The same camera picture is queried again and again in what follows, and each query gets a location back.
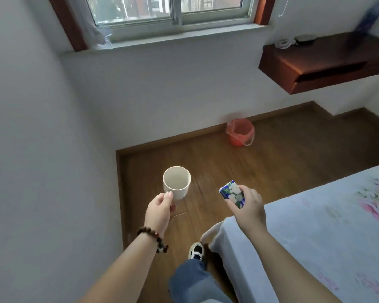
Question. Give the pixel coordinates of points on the person's left hand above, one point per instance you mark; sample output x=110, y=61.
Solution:
x=158, y=211

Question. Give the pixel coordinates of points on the person's right hand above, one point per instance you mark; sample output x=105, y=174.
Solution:
x=251, y=211

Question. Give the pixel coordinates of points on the person's left thumb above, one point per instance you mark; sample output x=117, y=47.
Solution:
x=165, y=198

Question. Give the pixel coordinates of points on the person's right thumb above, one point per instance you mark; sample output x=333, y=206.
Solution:
x=232, y=205

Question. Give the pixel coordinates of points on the blue floral tissue packet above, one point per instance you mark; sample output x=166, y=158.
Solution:
x=232, y=193

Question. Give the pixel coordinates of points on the white ceramic cup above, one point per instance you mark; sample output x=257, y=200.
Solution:
x=177, y=182

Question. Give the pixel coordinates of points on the person's left forearm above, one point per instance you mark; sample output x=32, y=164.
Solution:
x=123, y=268

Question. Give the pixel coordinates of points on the person's right forearm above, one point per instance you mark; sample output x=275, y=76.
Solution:
x=290, y=268

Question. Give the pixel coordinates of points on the black and white sneaker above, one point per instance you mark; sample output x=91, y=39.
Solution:
x=196, y=251

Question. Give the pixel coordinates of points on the orange waste bin with bag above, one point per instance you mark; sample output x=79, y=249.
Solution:
x=240, y=133

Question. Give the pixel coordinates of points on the bed with floral sheet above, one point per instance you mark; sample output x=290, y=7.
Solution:
x=309, y=236

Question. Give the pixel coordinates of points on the blue jeans leg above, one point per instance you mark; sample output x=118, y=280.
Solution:
x=195, y=283

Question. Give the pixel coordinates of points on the clear plastic bag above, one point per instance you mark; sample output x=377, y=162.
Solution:
x=96, y=31

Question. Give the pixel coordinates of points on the dark object on shelf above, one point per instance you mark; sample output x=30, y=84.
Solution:
x=305, y=39

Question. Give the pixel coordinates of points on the blue patterned wrapped object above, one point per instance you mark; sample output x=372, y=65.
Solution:
x=364, y=23

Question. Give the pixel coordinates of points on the brown wooden wall shelf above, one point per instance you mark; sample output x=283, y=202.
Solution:
x=322, y=63

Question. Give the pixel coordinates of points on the window with white frame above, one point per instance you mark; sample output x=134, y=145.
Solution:
x=173, y=12

